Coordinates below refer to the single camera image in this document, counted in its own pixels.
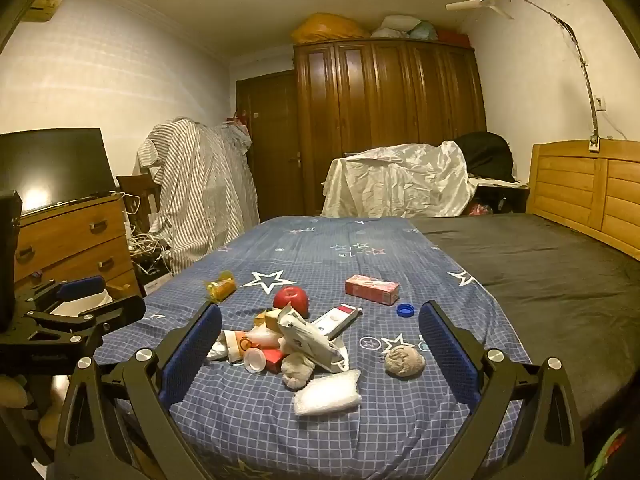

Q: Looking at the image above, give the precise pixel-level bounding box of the white plastic bag pack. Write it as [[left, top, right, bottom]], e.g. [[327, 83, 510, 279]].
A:
[[292, 369, 362, 417]]

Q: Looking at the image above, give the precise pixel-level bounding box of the black clothing pile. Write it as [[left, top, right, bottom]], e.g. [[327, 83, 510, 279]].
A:
[[454, 131, 515, 183]]

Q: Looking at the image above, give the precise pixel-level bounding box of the red apple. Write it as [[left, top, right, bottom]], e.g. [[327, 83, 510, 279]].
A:
[[273, 286, 311, 318]]

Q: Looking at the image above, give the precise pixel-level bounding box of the printed paper bag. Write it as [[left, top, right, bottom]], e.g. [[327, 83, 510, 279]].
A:
[[276, 306, 349, 373]]

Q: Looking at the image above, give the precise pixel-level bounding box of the light wooden headboard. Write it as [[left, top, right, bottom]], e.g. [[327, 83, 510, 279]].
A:
[[525, 139, 640, 261]]

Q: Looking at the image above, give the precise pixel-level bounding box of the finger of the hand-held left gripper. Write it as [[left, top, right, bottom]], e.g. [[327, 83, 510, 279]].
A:
[[22, 295, 147, 361], [20, 276, 108, 314]]

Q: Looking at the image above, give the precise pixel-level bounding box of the white crumpled cover sheet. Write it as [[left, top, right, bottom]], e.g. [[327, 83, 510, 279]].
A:
[[320, 141, 478, 219]]

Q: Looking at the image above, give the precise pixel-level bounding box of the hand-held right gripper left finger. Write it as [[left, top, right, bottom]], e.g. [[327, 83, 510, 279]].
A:
[[54, 301, 223, 480]]

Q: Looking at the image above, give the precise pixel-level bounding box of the wall air conditioner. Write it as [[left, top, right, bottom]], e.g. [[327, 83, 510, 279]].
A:
[[29, 0, 68, 23]]

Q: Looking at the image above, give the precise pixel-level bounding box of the thin metal clamp pole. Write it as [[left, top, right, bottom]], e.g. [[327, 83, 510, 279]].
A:
[[456, 0, 601, 153]]

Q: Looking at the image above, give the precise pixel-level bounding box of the yellowish food wrapper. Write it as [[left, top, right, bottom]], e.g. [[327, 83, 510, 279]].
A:
[[254, 309, 281, 333]]

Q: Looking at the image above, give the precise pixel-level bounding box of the striped grey white cloth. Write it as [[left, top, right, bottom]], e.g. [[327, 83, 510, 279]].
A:
[[136, 117, 261, 275]]

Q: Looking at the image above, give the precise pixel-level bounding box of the orange printed paper cup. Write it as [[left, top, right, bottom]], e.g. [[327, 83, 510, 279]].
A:
[[220, 329, 261, 365]]

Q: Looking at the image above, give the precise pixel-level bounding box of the dark bedside table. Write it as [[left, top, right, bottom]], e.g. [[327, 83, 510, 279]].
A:
[[467, 180, 531, 216]]

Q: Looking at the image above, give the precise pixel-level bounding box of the tangle of white cables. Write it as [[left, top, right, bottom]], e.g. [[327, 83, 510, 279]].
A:
[[125, 192, 173, 281]]

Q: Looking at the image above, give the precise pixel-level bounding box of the white storage bag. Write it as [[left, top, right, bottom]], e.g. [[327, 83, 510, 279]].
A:
[[371, 15, 423, 39]]

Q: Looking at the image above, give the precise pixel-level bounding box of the small clear plastic cup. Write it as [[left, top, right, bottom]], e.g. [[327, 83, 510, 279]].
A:
[[243, 348, 267, 374]]

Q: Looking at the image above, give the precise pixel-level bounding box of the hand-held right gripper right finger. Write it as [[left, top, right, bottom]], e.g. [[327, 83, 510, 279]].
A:
[[418, 300, 587, 480]]

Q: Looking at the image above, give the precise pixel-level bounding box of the white red medicine box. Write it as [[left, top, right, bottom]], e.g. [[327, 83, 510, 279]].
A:
[[311, 304, 364, 340]]

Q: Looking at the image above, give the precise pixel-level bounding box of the blue star checked bedsheet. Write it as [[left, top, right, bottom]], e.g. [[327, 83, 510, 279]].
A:
[[92, 215, 533, 480]]

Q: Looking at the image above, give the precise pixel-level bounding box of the orange storage bag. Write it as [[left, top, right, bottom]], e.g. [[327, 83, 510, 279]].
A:
[[291, 12, 372, 45]]

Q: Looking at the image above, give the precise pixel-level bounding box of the brown wooden wardrobe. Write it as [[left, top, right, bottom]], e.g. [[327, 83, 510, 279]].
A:
[[292, 37, 488, 216]]

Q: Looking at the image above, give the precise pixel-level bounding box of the black bedsheet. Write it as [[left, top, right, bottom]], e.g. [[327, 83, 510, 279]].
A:
[[407, 212, 640, 456]]

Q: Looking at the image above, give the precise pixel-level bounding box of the red storage bag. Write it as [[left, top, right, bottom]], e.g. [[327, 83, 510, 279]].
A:
[[435, 30, 473, 50]]

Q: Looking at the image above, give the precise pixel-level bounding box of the red green printed item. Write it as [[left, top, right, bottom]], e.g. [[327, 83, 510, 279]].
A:
[[587, 430, 633, 480]]

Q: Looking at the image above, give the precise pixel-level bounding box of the wooden drawer dresser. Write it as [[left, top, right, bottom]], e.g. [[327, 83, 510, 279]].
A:
[[14, 194, 143, 301]]

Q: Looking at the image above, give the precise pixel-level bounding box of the yellow snack packet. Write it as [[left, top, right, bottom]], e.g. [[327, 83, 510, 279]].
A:
[[203, 270, 237, 303]]

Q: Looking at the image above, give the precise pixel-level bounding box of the black flat television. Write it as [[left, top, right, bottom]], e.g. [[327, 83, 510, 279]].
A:
[[0, 128, 117, 217]]

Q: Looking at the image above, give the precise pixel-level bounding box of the beige sock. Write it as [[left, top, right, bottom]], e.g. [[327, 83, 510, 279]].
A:
[[281, 352, 317, 390]]

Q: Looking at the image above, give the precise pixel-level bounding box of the red drink carton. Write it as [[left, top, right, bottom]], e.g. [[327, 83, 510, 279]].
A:
[[344, 275, 400, 306]]

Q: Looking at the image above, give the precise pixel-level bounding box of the grey tissue ball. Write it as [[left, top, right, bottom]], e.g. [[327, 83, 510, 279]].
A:
[[384, 345, 426, 377]]

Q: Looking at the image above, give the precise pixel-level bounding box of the white cardboard box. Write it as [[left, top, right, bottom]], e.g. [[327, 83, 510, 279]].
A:
[[141, 272, 173, 296]]

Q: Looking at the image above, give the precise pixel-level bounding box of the dark wooden chair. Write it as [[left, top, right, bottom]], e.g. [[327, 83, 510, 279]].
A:
[[116, 174, 162, 233]]

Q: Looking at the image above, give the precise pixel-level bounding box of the dark wooden door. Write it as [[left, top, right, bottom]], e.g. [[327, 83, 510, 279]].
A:
[[235, 71, 306, 221]]

